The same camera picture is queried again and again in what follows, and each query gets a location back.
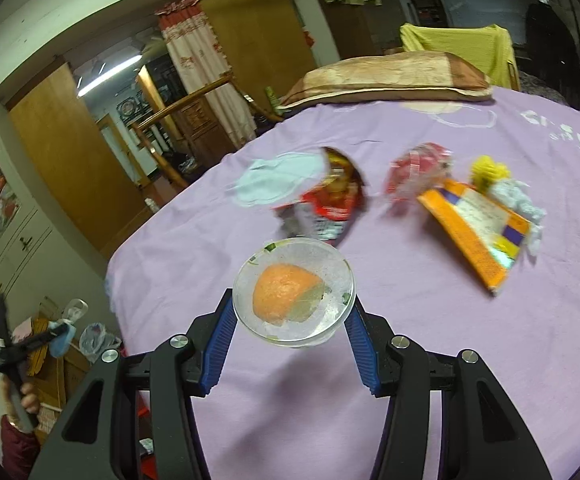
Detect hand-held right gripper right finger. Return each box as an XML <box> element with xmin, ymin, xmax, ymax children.
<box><xmin>342</xmin><ymin>295</ymin><xmax>551</xmax><ymax>480</ymax></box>

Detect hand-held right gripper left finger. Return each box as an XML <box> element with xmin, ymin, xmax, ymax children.
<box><xmin>30</xmin><ymin>287</ymin><xmax>239</xmax><ymax>480</ymax></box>

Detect clear jelly cup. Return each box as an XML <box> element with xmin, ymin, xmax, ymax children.
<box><xmin>232</xmin><ymin>238</ymin><xmax>359</xmax><ymax>349</ymax></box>

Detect person's left forearm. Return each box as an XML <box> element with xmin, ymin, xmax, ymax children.
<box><xmin>0</xmin><ymin>414</ymin><xmax>42</xmax><ymax>480</ymax></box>

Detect person's left hand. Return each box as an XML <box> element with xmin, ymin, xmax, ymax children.
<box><xmin>0</xmin><ymin>377</ymin><xmax>40</xmax><ymax>428</ymax></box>

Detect pink cloth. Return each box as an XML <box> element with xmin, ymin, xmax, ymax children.
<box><xmin>12</xmin><ymin>317</ymin><xmax>46</xmax><ymax>346</ymax></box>

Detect clear plastic bag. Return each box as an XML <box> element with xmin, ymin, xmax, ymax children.
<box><xmin>79</xmin><ymin>322</ymin><xmax>124</xmax><ymax>364</ymax></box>

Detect grey glass-door cabinet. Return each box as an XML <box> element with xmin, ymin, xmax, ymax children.
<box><xmin>0</xmin><ymin>97</ymin><xmax>54</xmax><ymax>302</ymax></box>

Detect foil snack bag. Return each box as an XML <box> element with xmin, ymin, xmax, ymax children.
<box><xmin>274</xmin><ymin>146</ymin><xmax>371</xmax><ymax>249</ymax></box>

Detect orange flat packet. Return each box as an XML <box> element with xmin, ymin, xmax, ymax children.
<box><xmin>416</xmin><ymin>177</ymin><xmax>532</xmax><ymax>296</ymax></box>

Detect wooden door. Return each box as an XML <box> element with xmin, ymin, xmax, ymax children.
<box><xmin>200</xmin><ymin>0</ymin><xmax>321</xmax><ymax>111</ymax></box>
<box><xmin>7</xmin><ymin>62</ymin><xmax>154</xmax><ymax>261</ymax></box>

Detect red plastic bag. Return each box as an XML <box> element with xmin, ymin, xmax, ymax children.
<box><xmin>384</xmin><ymin>142</ymin><xmax>457</xmax><ymax>206</ymax></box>

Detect yellow ribbon bow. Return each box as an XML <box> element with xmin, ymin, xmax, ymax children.
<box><xmin>470</xmin><ymin>155</ymin><xmax>514</xmax><ymax>194</ymax></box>

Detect carved wooden cabinet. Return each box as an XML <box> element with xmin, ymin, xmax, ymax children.
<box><xmin>172</xmin><ymin>95</ymin><xmax>239</xmax><ymax>166</ymax></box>

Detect framed decorative plate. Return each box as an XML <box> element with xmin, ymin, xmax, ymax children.
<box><xmin>115</xmin><ymin>95</ymin><xmax>146</xmax><ymax>122</ymax></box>

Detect fluorescent tube lamp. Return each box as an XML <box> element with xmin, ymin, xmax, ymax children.
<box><xmin>77</xmin><ymin>72</ymin><xmax>136</xmax><ymax>97</ymax></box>

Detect green bottle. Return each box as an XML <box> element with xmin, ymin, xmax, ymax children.
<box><xmin>264</xmin><ymin>86</ymin><xmax>285</xmax><ymax>117</ymax></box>

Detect brown satin pillow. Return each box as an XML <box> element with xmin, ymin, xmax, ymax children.
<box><xmin>280</xmin><ymin>51</ymin><xmax>495</xmax><ymax>109</ymax></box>

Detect floral curtain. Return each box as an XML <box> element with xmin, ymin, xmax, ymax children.
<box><xmin>154</xmin><ymin>0</ymin><xmax>259</xmax><ymax>149</ymax></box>

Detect yellow cloth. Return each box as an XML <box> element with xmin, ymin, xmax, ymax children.
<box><xmin>400</xmin><ymin>22</ymin><xmax>521</xmax><ymax>92</ymax></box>

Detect dark wooden wardrobe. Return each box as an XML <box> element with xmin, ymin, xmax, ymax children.
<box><xmin>320</xmin><ymin>0</ymin><xmax>407</xmax><ymax>57</ymax></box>

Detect black coat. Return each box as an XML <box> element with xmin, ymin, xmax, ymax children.
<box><xmin>525</xmin><ymin>2</ymin><xmax>580</xmax><ymax>88</ymax></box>

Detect wooden chair frame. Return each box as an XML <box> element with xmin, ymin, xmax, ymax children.
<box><xmin>129</xmin><ymin>72</ymin><xmax>286</xmax><ymax>192</ymax></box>

